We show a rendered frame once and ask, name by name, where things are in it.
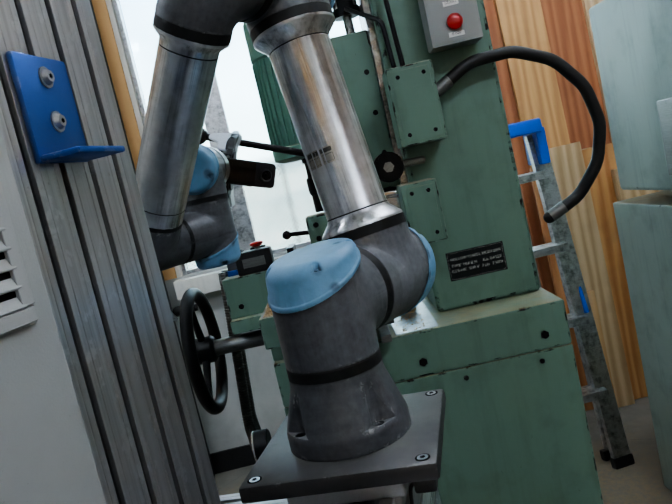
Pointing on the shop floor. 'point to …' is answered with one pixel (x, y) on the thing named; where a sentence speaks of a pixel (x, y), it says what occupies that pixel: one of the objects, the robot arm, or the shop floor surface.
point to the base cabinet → (515, 431)
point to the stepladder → (616, 446)
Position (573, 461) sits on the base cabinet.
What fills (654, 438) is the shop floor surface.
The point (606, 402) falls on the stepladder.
